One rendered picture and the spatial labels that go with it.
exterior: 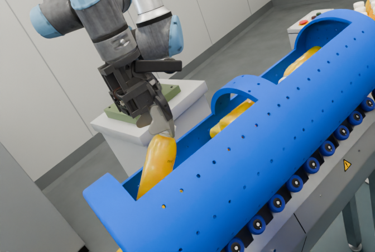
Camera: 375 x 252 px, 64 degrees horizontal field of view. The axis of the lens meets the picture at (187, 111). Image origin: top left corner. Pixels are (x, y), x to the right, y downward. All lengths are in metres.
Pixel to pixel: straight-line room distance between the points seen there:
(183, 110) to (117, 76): 0.42
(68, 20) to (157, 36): 0.31
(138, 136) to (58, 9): 0.40
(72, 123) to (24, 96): 0.55
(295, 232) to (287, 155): 0.24
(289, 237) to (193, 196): 0.35
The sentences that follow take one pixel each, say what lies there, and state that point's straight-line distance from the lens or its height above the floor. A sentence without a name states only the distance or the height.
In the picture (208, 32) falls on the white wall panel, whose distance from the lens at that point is 4.70.
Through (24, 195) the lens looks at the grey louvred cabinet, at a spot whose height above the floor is 0.68.
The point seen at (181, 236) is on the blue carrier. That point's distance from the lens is 0.57.
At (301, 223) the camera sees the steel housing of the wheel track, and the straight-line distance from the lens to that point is 0.87.
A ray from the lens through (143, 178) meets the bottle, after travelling 0.70.
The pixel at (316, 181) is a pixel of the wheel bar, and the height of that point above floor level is 0.92.
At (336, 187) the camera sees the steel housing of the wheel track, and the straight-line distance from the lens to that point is 0.95.
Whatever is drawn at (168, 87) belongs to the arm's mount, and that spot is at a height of 1.18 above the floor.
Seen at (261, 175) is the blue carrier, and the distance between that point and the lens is 0.65.
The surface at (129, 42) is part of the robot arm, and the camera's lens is 0.59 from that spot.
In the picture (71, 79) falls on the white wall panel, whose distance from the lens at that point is 3.42.
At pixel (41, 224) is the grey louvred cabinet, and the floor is 0.45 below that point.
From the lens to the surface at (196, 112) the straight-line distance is 1.04.
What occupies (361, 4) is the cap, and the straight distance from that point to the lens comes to 1.51.
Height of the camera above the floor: 1.55
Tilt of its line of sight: 27 degrees down
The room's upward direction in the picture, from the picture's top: 24 degrees counter-clockwise
